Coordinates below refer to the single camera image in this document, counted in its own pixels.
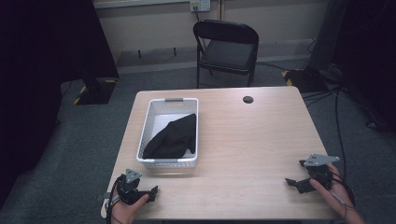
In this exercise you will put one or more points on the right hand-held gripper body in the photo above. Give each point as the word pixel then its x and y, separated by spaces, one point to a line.
pixel 319 174

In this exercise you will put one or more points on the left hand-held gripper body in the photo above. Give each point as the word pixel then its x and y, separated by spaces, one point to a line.
pixel 128 189

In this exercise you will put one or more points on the black cloth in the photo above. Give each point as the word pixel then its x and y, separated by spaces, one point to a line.
pixel 172 141

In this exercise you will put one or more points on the white plastic basket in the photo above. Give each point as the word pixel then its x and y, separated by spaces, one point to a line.
pixel 162 109

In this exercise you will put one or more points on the person's left hand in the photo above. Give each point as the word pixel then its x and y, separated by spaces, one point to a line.
pixel 126 211

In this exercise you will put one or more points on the person's right hand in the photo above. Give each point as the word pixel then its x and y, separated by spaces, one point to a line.
pixel 336 197

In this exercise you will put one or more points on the black stand base striped tape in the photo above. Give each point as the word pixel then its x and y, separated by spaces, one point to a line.
pixel 95 91
pixel 306 80

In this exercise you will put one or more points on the black curtain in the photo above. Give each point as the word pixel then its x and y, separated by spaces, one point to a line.
pixel 37 77
pixel 370 56

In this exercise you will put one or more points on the gray pillar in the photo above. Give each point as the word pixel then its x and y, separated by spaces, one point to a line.
pixel 327 34

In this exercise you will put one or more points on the black folding chair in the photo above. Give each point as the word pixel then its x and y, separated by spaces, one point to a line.
pixel 229 53

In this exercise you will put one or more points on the gray metal bracket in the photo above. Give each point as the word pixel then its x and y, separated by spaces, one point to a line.
pixel 104 196

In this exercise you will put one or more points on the white wall socket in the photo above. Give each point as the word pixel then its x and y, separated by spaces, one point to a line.
pixel 200 5

